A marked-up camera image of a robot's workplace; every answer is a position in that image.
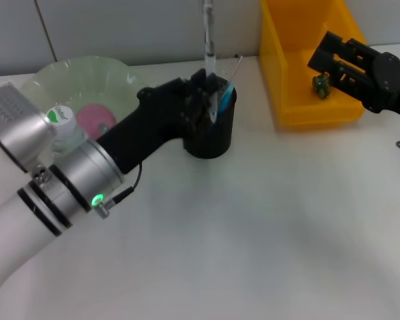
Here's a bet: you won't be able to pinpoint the pink peach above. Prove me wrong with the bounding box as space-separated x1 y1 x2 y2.
75 103 117 138

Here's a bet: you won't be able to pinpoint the yellow plastic bin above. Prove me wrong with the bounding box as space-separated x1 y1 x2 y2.
259 0 377 127

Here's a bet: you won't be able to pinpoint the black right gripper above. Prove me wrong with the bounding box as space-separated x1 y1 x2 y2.
306 30 400 123

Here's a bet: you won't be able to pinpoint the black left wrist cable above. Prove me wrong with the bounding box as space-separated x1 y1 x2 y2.
92 161 144 220

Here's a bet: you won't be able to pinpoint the blue scissors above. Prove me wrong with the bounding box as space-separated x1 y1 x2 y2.
218 82 237 117

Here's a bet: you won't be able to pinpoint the black mesh pen holder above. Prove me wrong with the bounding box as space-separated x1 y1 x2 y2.
183 75 238 159

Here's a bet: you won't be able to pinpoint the transparent plastic ruler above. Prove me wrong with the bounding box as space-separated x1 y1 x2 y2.
219 53 244 84

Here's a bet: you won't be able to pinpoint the pale green glass fruit plate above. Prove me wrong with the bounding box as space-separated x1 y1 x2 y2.
18 55 147 161

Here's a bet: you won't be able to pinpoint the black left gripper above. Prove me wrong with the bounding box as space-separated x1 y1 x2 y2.
95 68 221 175

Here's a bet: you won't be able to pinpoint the clear green-label water bottle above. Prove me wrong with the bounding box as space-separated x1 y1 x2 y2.
45 105 89 161

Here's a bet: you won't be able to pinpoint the silver ballpoint pen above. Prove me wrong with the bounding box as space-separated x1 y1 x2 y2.
201 0 220 125

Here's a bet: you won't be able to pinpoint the dark green plastic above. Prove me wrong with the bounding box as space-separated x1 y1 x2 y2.
312 73 331 100

